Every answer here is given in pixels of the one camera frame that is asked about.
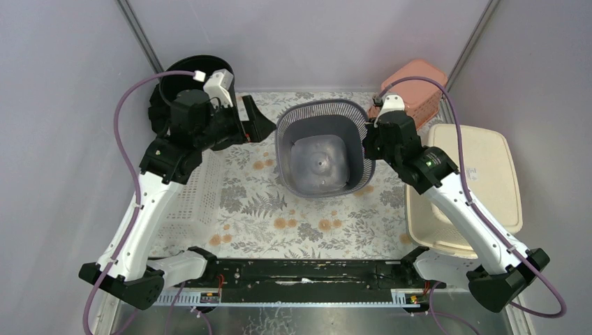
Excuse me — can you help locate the pink perforated plastic basket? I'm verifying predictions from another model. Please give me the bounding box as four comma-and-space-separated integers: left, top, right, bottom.
380, 59, 447, 129

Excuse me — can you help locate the grey ribbed waste bin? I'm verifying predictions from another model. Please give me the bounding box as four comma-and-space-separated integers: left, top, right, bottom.
275, 98, 376, 198

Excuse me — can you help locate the white perforated plastic basket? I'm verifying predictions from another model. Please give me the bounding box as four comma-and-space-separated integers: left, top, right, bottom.
149, 151, 224, 258

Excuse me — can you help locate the cream plastic laundry basket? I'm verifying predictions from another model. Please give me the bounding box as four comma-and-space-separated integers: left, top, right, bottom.
406, 126, 523, 259

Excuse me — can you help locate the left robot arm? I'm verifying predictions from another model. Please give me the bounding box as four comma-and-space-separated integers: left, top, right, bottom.
79, 90, 276, 310

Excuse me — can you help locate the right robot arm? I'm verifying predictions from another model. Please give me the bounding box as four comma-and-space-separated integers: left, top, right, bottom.
362, 111, 550, 312

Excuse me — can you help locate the black cloth in corner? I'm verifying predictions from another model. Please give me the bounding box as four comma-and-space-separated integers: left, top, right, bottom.
148, 84, 171, 137

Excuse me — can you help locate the floral patterned table mat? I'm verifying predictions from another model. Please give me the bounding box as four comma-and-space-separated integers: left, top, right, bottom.
147, 90, 464, 261

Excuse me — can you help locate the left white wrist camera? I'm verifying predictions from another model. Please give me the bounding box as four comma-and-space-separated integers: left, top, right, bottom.
193, 69, 234, 108

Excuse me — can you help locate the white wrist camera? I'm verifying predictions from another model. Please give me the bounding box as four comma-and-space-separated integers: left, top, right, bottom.
373, 94, 406, 128
193, 69, 234, 108

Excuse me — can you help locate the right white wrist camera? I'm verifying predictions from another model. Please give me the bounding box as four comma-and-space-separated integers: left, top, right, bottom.
373, 94, 406, 128

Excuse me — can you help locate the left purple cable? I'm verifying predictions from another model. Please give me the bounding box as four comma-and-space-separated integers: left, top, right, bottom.
82, 70, 198, 335

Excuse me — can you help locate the purple cable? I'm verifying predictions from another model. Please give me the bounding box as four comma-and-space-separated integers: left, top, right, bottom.
82, 70, 198, 335
376, 76, 568, 335

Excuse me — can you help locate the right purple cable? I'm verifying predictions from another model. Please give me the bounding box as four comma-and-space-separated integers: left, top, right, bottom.
376, 76, 568, 335

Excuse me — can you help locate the aluminium frame rail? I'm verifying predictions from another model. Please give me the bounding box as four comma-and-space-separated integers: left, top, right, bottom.
106, 260, 521, 308

